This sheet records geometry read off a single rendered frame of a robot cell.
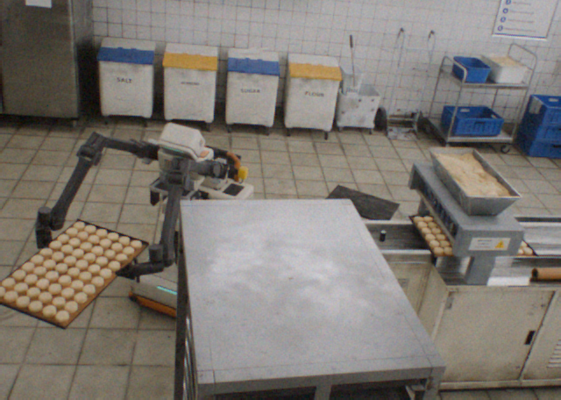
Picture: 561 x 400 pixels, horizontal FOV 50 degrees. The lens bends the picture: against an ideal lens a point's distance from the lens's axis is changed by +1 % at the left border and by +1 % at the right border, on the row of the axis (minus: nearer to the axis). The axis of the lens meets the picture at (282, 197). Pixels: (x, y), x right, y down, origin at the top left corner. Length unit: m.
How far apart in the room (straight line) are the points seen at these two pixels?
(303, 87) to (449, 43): 1.86
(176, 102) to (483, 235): 4.05
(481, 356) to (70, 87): 4.40
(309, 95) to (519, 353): 3.62
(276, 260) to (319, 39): 5.60
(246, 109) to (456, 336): 3.72
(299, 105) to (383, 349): 5.31
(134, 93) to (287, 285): 5.18
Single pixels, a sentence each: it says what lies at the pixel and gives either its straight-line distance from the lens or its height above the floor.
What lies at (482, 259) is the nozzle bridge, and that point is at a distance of 3.18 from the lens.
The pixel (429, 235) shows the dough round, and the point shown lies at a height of 0.92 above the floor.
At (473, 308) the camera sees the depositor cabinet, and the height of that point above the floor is 0.68.
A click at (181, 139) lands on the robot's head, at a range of 3.27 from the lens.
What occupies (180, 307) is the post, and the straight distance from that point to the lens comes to 1.80.
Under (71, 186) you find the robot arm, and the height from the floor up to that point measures 1.15.
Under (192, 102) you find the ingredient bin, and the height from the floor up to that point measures 0.33.
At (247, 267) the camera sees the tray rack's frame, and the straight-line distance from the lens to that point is 1.39.
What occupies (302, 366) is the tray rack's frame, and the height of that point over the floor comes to 1.82.
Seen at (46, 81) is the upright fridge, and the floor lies 0.54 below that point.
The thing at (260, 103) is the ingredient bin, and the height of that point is 0.37.
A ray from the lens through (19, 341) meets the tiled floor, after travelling 3.95.
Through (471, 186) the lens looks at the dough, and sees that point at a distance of 3.20.
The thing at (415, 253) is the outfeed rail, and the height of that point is 0.89.
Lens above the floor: 2.64
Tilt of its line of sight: 30 degrees down
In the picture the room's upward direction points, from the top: 7 degrees clockwise
